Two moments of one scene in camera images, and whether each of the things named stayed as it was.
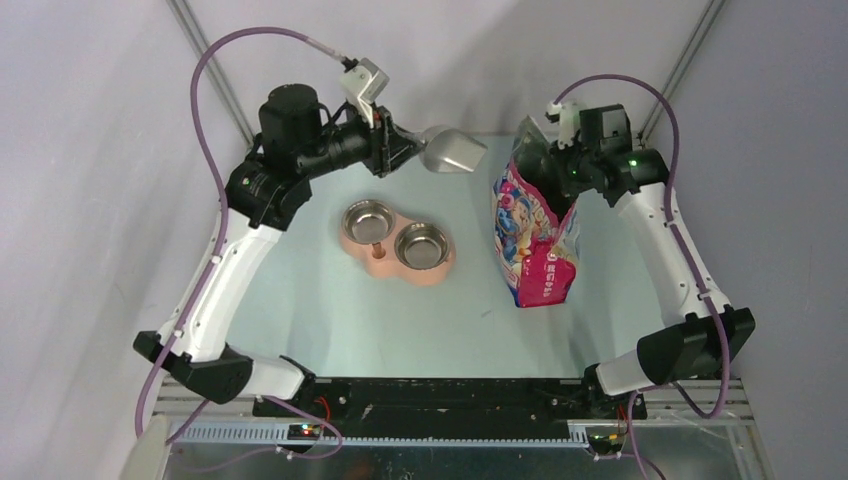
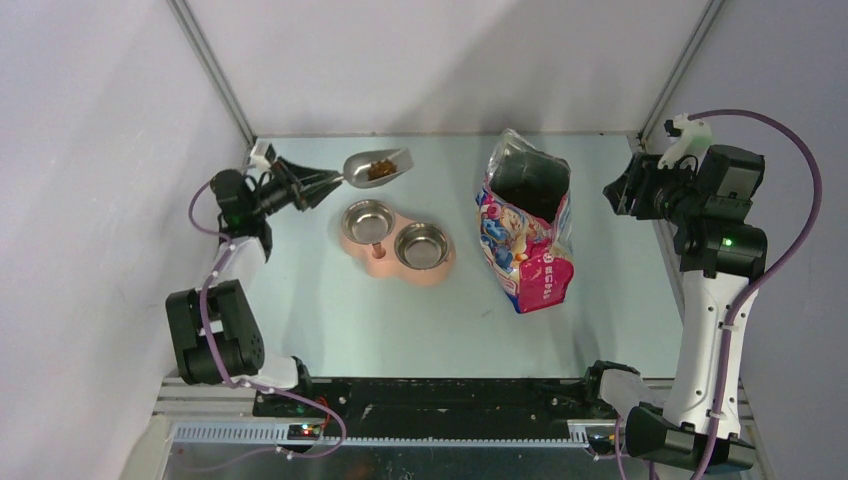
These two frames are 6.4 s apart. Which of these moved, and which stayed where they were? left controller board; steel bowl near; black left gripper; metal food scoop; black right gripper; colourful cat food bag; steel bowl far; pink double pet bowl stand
Moved: black right gripper; colourful cat food bag; metal food scoop; black left gripper
Stayed: steel bowl far; pink double pet bowl stand; steel bowl near; left controller board
